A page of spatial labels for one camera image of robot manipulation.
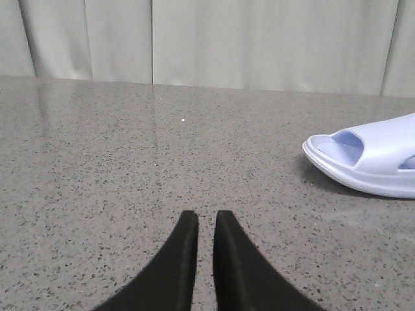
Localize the light blue slipper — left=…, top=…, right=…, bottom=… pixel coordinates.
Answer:
left=302, top=114, right=414, bottom=198

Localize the grey-white curtain backdrop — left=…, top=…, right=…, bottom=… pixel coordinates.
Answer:
left=1, top=1, right=414, bottom=97

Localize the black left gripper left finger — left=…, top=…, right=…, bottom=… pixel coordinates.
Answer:
left=96, top=211, right=198, bottom=310

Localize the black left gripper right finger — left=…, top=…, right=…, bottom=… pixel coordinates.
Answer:
left=213, top=211, right=320, bottom=310

